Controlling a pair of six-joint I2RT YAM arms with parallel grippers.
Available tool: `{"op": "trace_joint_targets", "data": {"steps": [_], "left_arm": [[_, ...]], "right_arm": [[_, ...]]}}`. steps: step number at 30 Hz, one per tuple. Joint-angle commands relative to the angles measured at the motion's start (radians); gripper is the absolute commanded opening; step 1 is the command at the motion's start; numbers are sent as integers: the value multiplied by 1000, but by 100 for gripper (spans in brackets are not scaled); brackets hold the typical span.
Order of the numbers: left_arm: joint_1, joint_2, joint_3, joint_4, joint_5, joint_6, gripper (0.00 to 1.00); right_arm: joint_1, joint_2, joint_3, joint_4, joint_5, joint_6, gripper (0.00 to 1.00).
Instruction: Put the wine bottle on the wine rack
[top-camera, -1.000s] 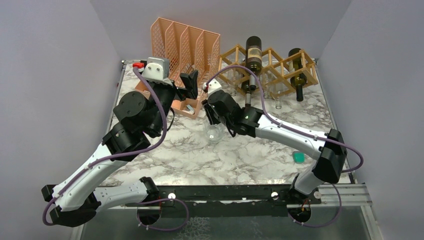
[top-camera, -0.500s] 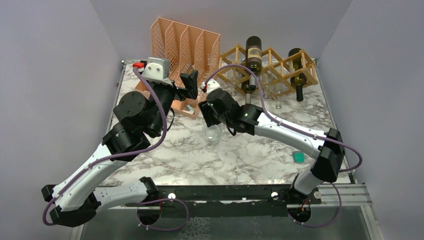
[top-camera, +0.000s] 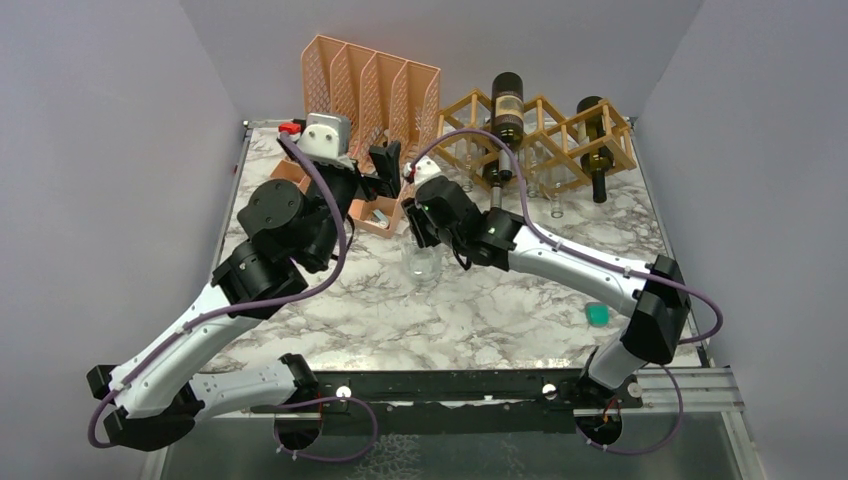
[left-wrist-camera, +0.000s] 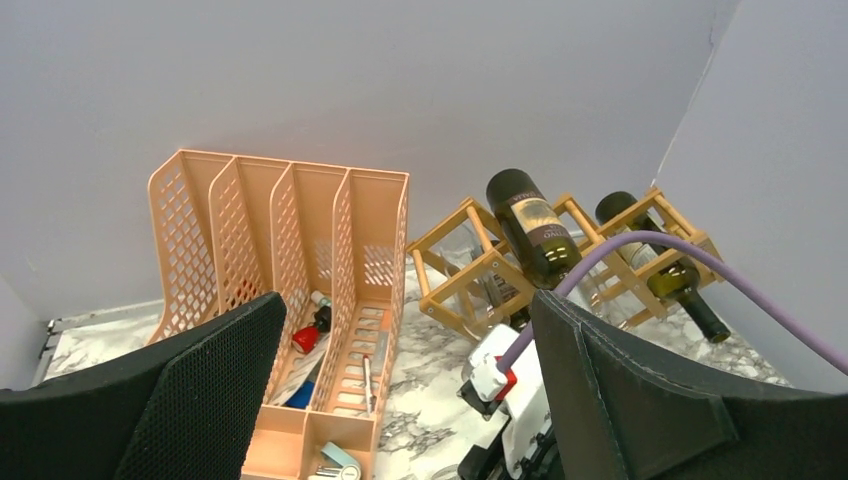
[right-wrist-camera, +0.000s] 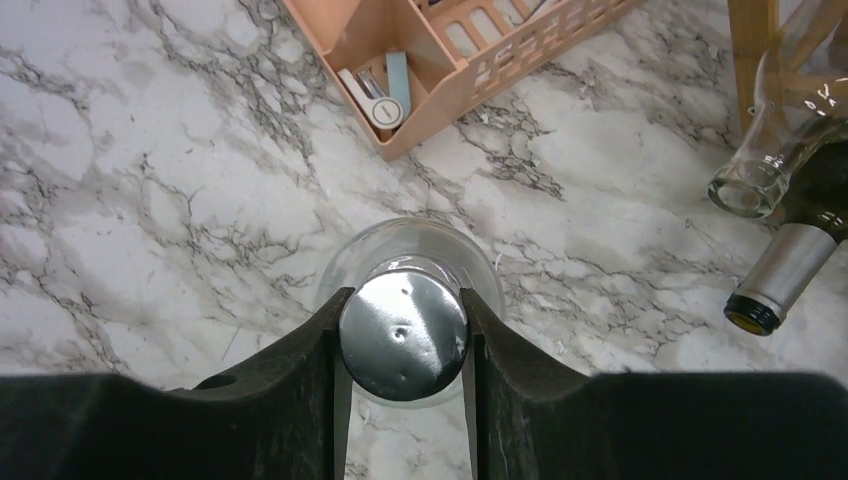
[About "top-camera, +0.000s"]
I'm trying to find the round clear bottle with cap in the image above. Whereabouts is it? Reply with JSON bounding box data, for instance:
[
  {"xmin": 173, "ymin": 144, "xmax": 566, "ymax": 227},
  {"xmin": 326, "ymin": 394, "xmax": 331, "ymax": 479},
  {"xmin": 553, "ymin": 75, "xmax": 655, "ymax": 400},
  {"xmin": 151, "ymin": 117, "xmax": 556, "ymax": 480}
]
[{"xmin": 402, "ymin": 234, "xmax": 442, "ymax": 285}]

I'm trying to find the small clear glass bottle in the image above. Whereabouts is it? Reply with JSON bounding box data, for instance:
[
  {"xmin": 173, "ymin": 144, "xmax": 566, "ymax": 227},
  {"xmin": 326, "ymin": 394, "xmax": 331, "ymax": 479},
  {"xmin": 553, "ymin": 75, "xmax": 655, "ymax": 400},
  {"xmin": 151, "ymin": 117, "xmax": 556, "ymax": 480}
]
[{"xmin": 457, "ymin": 101, "xmax": 480, "ymax": 192}]

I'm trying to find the dark wine bottle with label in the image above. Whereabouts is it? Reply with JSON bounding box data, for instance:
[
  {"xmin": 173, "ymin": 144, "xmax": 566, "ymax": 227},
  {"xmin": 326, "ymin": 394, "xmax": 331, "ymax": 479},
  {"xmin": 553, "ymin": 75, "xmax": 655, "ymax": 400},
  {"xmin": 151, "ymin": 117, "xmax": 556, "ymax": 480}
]
[{"xmin": 482, "ymin": 151, "xmax": 503, "ymax": 209}]

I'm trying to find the tall clear glass bottle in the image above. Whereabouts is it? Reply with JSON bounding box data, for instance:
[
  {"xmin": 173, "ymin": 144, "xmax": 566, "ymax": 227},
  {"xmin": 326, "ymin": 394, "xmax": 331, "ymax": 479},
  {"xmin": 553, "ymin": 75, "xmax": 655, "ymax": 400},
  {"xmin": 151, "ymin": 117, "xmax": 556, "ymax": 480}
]
[{"xmin": 522, "ymin": 133, "xmax": 546, "ymax": 198}]

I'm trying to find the slim clear glass bottle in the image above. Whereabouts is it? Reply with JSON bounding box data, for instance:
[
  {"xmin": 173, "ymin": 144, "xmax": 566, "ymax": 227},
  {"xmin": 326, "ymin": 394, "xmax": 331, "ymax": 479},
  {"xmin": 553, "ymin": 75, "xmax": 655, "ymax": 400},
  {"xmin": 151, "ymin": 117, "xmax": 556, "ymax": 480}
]
[{"xmin": 547, "ymin": 166, "xmax": 567, "ymax": 219}]

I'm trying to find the wooden wine rack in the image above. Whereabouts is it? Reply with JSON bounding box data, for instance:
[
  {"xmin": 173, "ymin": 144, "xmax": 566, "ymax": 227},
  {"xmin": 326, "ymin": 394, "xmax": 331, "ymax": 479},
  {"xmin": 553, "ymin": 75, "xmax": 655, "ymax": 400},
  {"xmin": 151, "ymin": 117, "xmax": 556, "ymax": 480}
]
[{"xmin": 430, "ymin": 88, "xmax": 638, "ymax": 203}]

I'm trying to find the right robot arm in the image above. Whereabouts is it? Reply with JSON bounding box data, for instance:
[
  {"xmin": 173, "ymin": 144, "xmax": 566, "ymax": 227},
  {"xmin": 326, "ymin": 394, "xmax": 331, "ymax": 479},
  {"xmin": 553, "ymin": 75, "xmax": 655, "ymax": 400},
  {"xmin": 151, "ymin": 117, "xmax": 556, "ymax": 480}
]
[{"xmin": 402, "ymin": 175, "xmax": 691, "ymax": 407}]

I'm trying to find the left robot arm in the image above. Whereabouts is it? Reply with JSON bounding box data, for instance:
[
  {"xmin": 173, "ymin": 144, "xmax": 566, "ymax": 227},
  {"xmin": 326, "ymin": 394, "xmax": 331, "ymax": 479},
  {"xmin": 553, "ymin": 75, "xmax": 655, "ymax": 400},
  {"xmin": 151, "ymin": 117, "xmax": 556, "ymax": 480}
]
[{"xmin": 87, "ymin": 139, "xmax": 400, "ymax": 452}]

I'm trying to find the pink plastic file organizer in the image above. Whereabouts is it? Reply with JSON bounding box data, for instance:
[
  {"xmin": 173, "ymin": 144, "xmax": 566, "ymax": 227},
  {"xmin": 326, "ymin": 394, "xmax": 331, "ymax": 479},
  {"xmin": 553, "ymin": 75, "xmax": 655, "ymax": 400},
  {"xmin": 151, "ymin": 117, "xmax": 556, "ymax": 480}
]
[{"xmin": 301, "ymin": 35, "xmax": 440, "ymax": 238}]

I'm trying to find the green sponge block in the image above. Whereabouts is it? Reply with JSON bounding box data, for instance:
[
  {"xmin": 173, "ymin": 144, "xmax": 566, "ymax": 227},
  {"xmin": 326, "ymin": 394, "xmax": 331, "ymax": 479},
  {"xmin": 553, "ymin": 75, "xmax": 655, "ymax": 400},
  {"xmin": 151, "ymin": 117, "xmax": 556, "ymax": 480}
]
[{"xmin": 584, "ymin": 302, "xmax": 611, "ymax": 328}]

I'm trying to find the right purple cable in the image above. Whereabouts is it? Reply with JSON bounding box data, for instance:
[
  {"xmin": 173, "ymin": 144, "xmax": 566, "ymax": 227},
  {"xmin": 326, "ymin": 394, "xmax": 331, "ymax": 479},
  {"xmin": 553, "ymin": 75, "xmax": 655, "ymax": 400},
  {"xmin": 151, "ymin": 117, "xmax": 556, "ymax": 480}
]
[{"xmin": 407, "ymin": 129, "xmax": 725, "ymax": 458}]

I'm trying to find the purple cable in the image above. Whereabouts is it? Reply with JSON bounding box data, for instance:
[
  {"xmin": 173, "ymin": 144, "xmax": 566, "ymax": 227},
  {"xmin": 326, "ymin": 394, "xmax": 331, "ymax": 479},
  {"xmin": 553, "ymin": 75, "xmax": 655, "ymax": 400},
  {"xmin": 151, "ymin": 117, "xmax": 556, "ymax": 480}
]
[
  {"xmin": 407, "ymin": 129, "xmax": 725, "ymax": 458},
  {"xmin": 87, "ymin": 131, "xmax": 350, "ymax": 450}
]

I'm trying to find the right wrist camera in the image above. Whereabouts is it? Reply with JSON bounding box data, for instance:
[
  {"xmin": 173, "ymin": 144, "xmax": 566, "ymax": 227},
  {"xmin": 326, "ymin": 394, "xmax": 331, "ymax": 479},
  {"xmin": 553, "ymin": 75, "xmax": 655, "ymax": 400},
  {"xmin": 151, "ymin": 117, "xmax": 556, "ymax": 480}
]
[{"xmin": 402, "ymin": 156, "xmax": 443, "ymax": 188}]

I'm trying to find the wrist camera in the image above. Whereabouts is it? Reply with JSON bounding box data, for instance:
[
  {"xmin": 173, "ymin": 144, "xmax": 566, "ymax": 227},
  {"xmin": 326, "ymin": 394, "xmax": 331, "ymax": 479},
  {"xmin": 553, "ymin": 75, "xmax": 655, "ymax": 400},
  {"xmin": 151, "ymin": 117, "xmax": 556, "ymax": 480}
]
[
  {"xmin": 402, "ymin": 156, "xmax": 443, "ymax": 188},
  {"xmin": 277, "ymin": 112, "xmax": 355, "ymax": 171}
]

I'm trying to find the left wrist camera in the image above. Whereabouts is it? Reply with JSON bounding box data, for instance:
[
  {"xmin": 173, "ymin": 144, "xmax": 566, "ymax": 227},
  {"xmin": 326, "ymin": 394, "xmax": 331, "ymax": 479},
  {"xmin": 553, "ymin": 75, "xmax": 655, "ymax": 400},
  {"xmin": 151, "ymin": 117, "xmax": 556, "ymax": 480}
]
[{"xmin": 277, "ymin": 112, "xmax": 355, "ymax": 171}]

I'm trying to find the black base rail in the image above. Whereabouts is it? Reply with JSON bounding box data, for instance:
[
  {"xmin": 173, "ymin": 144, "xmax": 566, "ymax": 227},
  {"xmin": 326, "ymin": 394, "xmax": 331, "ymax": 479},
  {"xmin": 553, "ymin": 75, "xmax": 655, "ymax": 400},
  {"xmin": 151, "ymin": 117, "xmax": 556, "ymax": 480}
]
[{"xmin": 251, "ymin": 354, "xmax": 644, "ymax": 439}]

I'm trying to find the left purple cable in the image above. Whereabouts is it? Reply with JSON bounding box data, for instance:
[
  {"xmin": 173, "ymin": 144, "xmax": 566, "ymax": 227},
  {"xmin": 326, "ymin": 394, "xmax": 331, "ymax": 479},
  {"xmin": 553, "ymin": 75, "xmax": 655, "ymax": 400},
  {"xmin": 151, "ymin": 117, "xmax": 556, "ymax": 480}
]
[{"xmin": 87, "ymin": 131, "xmax": 350, "ymax": 450}]

